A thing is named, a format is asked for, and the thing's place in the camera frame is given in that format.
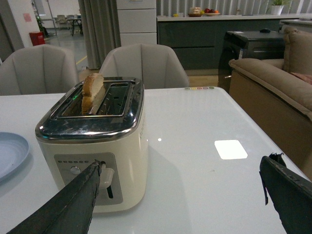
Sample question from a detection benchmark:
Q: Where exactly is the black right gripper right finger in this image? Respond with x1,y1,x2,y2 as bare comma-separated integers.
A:
259,153,312,234

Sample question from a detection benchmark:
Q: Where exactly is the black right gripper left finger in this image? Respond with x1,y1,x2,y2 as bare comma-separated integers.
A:
9,160,102,234

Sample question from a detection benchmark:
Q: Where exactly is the light blue round plate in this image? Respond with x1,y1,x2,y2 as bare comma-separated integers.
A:
0,132,29,181

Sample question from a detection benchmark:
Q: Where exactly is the cream and chrome toaster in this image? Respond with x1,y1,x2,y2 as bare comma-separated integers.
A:
35,77,148,213

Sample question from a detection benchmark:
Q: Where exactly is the slice of brown bread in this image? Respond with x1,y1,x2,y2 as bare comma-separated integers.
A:
81,73,106,115

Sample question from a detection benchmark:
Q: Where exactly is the beige sofa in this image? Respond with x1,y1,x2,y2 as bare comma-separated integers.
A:
229,27,312,178

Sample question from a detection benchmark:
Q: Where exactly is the coloured dot sticker strip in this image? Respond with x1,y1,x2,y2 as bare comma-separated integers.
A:
184,86,215,90

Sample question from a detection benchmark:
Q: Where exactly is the left grey upholstered chair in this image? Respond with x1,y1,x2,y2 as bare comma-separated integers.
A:
0,44,79,96

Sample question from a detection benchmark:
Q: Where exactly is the grey upholstered chair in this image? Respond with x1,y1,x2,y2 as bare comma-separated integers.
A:
0,44,79,96
99,43,189,89

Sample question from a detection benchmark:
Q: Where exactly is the dark grey side cabinet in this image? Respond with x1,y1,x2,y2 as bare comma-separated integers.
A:
218,31,285,92

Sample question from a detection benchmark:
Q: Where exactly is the black computer mouse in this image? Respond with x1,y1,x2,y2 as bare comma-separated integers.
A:
259,28,271,33

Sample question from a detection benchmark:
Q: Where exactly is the right grey upholstered chair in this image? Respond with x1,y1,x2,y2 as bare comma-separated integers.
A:
99,43,189,89

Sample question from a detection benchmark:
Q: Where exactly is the red bin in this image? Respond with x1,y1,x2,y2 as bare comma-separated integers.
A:
29,32,45,46

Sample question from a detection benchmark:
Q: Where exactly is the dark grey kitchen counter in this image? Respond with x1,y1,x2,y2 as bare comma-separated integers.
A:
157,14,301,70

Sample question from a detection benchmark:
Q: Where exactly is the white pot plant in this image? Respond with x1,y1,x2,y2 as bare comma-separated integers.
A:
268,0,291,16

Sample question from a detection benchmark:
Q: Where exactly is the grey curtain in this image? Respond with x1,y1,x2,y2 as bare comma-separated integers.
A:
78,0,121,70

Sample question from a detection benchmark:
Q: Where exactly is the fruit bowl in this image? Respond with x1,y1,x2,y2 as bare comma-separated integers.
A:
204,8,220,17

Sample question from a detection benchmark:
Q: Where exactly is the white cabinet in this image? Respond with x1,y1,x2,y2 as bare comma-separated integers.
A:
117,0,157,46

